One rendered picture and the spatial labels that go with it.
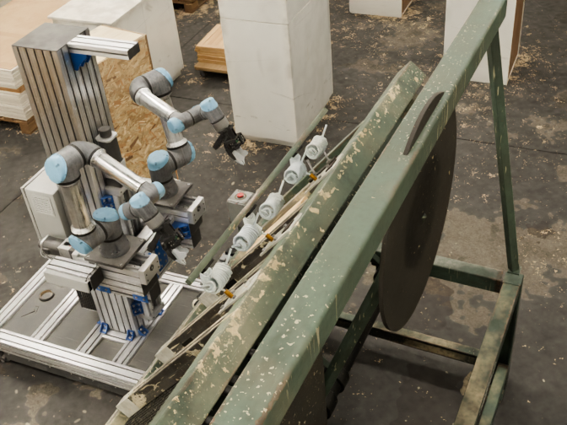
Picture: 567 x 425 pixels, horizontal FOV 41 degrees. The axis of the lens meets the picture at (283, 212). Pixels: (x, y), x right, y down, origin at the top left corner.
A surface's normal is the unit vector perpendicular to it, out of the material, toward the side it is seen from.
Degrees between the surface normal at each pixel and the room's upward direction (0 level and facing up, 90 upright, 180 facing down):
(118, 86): 90
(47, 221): 90
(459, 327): 0
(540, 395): 0
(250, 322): 40
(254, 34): 90
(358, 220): 0
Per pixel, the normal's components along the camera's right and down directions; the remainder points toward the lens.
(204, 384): 0.52, -0.47
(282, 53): -0.39, 0.59
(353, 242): -0.08, -0.79
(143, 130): 0.84, 0.28
